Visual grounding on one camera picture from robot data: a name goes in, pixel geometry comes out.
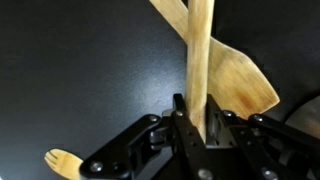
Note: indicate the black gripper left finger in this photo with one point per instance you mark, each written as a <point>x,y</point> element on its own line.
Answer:
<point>140,146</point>

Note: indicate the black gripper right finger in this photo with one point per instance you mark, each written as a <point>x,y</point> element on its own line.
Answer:
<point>260,146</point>

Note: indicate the flat wooden spatula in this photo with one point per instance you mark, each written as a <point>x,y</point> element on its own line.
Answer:
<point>235,83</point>

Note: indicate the wooden spork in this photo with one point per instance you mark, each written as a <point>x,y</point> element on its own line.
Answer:
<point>63,164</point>

